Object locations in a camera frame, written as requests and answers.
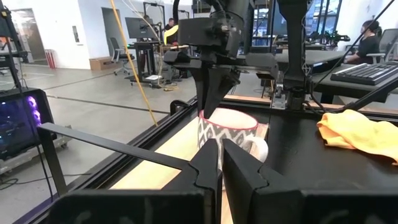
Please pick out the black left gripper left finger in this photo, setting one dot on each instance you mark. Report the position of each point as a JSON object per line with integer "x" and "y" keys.
{"x": 202, "y": 177}

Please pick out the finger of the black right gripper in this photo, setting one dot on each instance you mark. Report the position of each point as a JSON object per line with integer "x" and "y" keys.
{"x": 200, "y": 87}
{"x": 220, "y": 87}

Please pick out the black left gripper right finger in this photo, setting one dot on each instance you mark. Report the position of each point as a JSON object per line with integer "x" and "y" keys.
{"x": 248, "y": 186}

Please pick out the grey white patterned mug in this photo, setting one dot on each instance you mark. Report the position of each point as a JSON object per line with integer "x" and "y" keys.
{"x": 230, "y": 133}

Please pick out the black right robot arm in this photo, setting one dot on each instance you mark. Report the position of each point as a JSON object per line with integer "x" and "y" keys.
{"x": 295, "y": 46}

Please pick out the black table clamp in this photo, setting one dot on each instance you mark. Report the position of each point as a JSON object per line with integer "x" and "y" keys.
{"x": 174, "y": 105}

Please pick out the wooden cutting board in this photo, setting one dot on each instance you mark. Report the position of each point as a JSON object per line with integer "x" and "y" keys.
{"x": 174, "y": 155}

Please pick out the silver metal mounting plate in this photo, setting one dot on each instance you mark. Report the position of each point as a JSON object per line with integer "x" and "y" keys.
{"x": 279, "y": 102}

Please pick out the black standing desk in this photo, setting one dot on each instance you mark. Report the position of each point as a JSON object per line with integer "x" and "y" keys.
{"x": 144, "y": 59}

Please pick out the person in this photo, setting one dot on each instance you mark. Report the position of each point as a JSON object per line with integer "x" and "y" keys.
{"x": 368, "y": 46}
{"x": 170, "y": 22}

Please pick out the black computer monitor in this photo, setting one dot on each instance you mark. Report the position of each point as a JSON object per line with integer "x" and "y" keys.
{"x": 140, "y": 28}

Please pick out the grey office chair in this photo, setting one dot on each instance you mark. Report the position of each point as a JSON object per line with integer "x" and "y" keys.
{"x": 116, "y": 49}

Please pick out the cardboard box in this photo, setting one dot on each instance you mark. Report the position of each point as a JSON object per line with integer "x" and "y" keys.
{"x": 101, "y": 63}

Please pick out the grey keyboard desk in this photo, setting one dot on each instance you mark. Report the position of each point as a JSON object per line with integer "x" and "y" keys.
{"x": 342, "y": 90}

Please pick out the yellow cloth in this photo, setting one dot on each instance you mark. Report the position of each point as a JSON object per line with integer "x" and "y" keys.
{"x": 357, "y": 133}

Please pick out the black computer keyboard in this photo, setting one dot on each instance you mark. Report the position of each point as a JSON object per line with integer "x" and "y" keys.
{"x": 363, "y": 74}

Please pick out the black diagonal brace bar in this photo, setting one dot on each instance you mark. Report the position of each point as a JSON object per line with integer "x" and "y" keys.
{"x": 373, "y": 96}

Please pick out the black mesh office chair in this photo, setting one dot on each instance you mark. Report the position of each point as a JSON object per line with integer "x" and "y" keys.
{"x": 388, "y": 40}

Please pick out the black computer tower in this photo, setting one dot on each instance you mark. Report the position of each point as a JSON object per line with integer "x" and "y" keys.
{"x": 21, "y": 124}

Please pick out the black equipment stand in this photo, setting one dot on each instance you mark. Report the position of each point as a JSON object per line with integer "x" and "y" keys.
{"x": 12, "y": 34}

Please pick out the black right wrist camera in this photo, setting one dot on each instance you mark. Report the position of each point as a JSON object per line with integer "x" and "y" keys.
{"x": 196, "y": 31}

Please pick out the black metal shelf bracket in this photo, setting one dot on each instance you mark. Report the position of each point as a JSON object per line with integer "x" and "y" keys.
{"x": 109, "y": 145}

